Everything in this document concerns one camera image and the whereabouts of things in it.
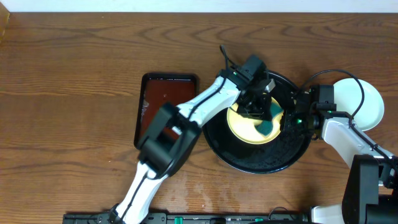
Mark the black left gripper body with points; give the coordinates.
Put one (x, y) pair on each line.
(253, 106)

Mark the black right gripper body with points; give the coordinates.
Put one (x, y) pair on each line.
(296, 124)

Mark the green yellow sponge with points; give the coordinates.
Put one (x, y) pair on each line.
(266, 127)

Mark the rectangular tray of red water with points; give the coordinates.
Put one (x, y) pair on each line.
(158, 89)

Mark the yellow plate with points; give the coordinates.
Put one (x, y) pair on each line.
(255, 131)

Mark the round black tray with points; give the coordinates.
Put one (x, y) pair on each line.
(266, 158)

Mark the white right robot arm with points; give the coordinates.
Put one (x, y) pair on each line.
(371, 191)

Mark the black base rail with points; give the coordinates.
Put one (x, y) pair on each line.
(163, 218)

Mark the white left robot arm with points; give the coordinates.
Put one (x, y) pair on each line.
(172, 134)

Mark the light green plate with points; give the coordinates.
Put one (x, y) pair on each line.
(347, 97)

